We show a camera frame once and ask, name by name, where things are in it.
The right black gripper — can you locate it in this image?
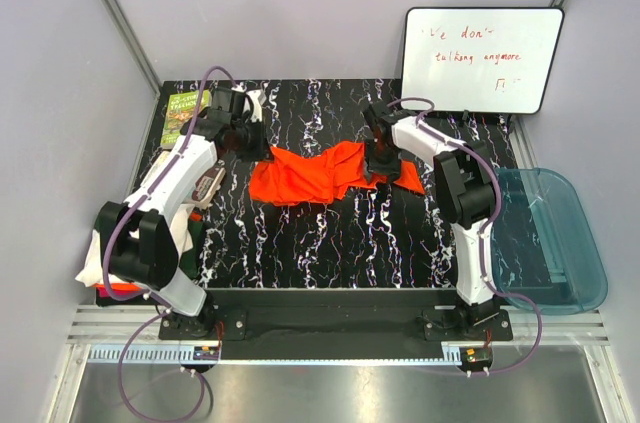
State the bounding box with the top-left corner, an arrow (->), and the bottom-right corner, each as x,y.
362,140 -> 401,186

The orange t shirt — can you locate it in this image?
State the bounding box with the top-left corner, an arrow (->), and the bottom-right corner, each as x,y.
247,140 -> 426,206
95,283 -> 140,297

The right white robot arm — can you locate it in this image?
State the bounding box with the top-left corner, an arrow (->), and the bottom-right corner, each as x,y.
363,98 -> 502,340

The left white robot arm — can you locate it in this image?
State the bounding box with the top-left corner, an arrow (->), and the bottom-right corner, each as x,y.
98,86 -> 273,339

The yellow small book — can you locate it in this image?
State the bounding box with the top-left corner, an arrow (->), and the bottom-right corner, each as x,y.
184,162 -> 226,210

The green treehouse book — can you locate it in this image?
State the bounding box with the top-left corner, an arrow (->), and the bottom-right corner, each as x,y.
160,91 -> 199,151

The white dry erase board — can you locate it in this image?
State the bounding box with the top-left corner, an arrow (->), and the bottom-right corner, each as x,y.
401,7 -> 564,115

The dark folded t shirt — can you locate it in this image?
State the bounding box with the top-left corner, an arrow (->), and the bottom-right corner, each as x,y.
111,205 -> 205,299

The teal plastic bin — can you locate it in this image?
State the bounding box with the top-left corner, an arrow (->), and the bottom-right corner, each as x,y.
491,168 -> 608,315

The orange folded t shirt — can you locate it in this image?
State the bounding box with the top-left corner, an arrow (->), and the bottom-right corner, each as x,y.
95,283 -> 140,297

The white folded t shirt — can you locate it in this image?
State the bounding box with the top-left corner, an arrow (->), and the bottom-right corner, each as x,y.
75,202 -> 195,287

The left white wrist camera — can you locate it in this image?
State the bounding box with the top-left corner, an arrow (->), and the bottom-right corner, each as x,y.
232,84 -> 266,123

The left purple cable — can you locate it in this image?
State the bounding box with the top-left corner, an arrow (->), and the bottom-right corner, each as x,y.
99,65 -> 236,419

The purple cable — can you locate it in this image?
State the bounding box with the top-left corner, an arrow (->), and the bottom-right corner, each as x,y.
99,65 -> 236,419
387,96 -> 546,379

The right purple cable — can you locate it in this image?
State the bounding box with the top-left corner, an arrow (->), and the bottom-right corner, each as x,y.
387,96 -> 546,379

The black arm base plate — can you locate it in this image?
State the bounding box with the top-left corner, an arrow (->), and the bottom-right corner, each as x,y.
159,289 -> 513,342

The grey cable duct rail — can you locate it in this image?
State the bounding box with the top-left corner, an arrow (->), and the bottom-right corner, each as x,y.
88,344 -> 220,365

